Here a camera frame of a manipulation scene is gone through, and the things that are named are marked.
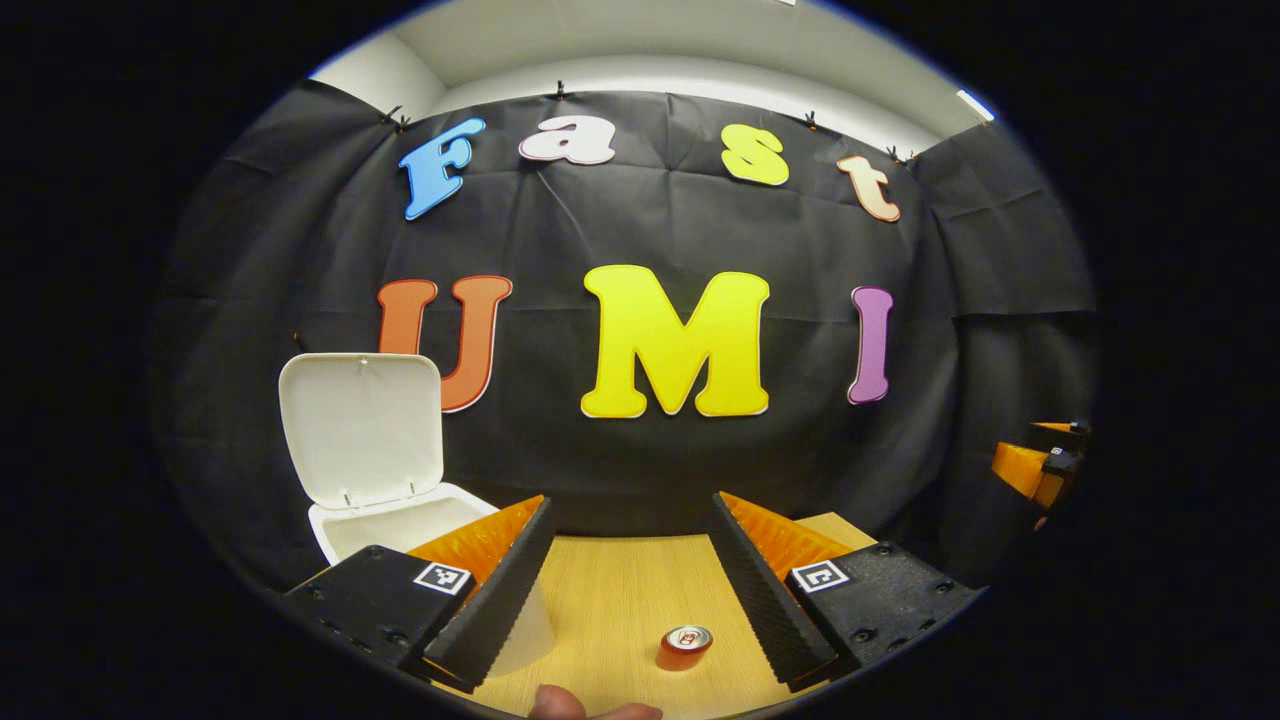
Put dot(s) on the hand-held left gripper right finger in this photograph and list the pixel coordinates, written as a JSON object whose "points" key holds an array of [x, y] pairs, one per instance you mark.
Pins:
{"points": [[765, 600]]}

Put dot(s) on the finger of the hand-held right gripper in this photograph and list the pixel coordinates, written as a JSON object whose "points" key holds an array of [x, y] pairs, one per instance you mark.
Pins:
{"points": [[1065, 435], [1020, 470]]}

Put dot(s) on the white desktop garbage bin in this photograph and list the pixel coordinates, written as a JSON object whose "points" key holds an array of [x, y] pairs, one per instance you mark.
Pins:
{"points": [[360, 430]]}

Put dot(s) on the red pop can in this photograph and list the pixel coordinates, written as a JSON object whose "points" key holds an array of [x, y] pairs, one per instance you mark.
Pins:
{"points": [[685, 650]]}

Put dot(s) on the black backdrop cloth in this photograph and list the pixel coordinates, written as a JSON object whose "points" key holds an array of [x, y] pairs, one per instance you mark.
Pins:
{"points": [[560, 230]]}

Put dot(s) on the ceiling light panel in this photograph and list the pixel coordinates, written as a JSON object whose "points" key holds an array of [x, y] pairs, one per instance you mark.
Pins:
{"points": [[975, 105]]}

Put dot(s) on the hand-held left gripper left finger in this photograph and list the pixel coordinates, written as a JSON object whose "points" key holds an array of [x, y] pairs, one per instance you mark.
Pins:
{"points": [[510, 595]]}

